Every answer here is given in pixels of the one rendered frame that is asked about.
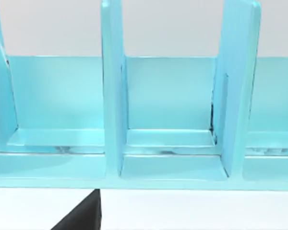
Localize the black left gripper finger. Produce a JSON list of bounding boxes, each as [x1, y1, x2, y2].
[[50, 188, 102, 230]]

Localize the light blue rack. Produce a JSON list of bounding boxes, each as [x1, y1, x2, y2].
[[0, 0, 288, 191]]

